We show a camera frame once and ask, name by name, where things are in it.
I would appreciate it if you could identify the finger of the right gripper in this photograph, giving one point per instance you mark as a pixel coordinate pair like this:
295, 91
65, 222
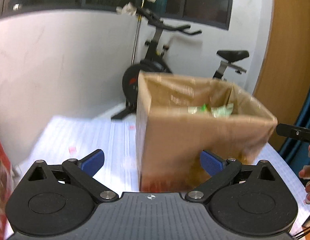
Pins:
293, 132

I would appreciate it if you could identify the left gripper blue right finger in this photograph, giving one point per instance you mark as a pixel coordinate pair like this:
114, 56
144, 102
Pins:
222, 173

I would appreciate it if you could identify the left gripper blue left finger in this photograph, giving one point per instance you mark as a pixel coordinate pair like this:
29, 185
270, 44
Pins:
81, 174

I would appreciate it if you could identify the brown cardboard box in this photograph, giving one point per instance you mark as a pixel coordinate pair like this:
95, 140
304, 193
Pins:
169, 140

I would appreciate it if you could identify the green snack packets in box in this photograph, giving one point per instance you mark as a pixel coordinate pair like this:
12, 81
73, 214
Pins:
216, 112

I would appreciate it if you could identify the wooden door panel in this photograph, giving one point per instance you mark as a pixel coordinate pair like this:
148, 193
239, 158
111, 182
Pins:
284, 81

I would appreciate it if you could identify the black exercise bike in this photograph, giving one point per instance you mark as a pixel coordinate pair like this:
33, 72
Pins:
153, 61

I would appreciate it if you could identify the metal pole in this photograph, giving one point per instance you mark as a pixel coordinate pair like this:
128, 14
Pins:
136, 36

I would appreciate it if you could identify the white cloth on handlebar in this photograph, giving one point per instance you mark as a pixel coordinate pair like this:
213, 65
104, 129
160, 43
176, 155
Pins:
128, 9

